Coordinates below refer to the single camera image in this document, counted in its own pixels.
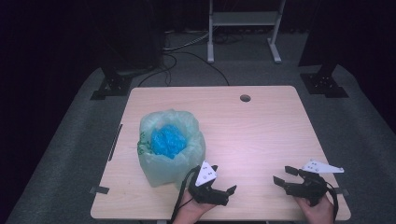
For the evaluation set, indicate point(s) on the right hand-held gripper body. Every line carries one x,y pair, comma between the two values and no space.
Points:
306,188

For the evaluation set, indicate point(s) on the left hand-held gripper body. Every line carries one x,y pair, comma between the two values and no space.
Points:
205,193

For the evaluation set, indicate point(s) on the person's left hand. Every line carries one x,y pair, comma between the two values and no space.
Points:
190,210

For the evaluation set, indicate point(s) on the person's right hand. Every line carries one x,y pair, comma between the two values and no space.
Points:
317,213

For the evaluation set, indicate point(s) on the pale green plastic bag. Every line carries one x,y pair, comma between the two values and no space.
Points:
186,161

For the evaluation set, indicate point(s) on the grey table edge tab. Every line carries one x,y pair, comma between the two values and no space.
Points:
342,191
99,189

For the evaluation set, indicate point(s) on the crumpled blue plastic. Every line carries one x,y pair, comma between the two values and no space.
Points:
168,141

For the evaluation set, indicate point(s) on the black stand base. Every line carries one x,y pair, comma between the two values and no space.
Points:
323,84
112,85

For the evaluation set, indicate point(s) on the white metal stand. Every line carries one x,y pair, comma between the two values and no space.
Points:
246,19

